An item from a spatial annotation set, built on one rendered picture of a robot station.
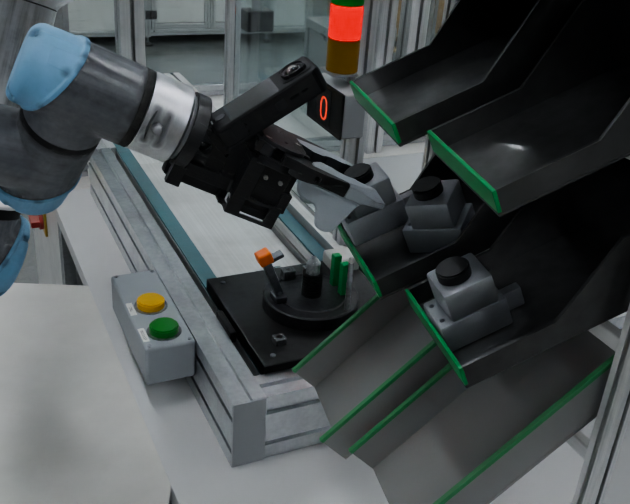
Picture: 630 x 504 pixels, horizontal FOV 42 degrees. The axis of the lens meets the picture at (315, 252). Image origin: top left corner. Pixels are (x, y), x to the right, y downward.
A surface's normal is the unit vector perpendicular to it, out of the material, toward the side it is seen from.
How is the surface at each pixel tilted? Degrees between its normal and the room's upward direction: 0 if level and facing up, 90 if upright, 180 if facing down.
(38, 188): 118
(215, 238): 0
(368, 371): 45
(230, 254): 0
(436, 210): 106
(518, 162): 25
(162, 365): 90
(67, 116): 113
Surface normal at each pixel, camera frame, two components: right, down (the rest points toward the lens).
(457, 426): -0.63, -0.58
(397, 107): -0.34, -0.78
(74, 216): 0.07, -0.88
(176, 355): 0.42, 0.45
